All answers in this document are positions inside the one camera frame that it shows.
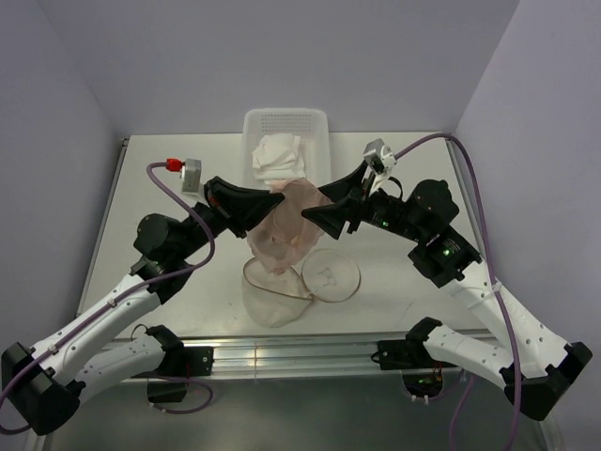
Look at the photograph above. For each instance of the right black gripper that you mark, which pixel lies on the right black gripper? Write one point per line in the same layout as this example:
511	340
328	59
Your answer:
332	217

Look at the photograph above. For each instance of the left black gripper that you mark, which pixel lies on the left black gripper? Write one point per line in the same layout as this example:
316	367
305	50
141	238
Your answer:
243	208

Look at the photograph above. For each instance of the pink bra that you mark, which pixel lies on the pink bra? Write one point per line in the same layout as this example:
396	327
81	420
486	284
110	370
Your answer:
285	237

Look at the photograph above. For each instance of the white bra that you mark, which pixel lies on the white bra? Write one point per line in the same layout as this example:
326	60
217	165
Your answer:
278	157

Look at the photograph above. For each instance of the mesh laundry bag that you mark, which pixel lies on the mesh laundry bag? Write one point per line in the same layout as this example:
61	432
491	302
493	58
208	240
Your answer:
273	300

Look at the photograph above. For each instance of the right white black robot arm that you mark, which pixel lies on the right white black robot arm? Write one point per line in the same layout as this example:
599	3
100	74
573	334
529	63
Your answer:
533	366

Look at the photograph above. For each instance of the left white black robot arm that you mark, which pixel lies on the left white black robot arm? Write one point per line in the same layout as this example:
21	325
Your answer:
47	382

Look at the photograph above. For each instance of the white plastic basket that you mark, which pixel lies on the white plastic basket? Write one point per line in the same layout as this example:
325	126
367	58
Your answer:
311	125

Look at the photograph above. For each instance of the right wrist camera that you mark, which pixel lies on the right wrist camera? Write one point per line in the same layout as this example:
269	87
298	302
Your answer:
380	158

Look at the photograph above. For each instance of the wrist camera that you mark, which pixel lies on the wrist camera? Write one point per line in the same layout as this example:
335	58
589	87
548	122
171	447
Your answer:
380	158
190	172

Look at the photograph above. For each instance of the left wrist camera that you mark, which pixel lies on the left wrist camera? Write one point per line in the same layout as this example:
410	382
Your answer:
190	172

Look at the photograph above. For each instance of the aluminium mounting rail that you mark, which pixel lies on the aluminium mounting rail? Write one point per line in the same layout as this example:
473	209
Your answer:
282	354

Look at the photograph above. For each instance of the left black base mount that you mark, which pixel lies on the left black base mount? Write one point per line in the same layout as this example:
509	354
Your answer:
177	376

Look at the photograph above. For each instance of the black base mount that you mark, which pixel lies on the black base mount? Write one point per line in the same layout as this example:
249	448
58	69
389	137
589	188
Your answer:
405	355
177	376

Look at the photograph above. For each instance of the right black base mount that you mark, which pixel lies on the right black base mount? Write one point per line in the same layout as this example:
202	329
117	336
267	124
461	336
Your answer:
405	355

